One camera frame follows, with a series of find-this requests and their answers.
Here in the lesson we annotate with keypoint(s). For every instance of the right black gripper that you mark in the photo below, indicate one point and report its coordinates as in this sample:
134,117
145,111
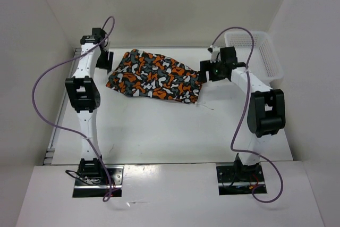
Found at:
206,66

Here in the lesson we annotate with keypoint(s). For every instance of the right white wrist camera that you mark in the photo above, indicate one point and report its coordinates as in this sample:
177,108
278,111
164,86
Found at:
215,54

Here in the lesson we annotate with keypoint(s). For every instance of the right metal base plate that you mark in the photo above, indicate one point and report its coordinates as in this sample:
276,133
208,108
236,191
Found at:
230,183

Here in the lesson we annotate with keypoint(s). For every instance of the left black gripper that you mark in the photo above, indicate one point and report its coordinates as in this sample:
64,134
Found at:
107,64

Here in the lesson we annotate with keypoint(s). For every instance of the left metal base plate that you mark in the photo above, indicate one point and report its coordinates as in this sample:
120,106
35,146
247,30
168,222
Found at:
85,187

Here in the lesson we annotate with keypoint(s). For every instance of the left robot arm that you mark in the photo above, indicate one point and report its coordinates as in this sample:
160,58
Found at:
84,97

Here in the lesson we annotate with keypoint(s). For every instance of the aluminium table edge rail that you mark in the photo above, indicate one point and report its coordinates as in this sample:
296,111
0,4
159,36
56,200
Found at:
53,82

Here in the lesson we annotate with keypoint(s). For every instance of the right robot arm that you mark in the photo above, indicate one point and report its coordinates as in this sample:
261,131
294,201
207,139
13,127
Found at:
263,112

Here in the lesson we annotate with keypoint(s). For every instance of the metal base plate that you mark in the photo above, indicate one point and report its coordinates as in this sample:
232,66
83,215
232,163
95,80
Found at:
230,183
85,187

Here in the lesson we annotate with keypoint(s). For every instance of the orange camouflage shorts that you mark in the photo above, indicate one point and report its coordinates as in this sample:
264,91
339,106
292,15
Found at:
143,74

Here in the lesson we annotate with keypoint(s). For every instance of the white plastic basket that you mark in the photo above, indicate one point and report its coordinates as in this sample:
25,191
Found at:
264,62

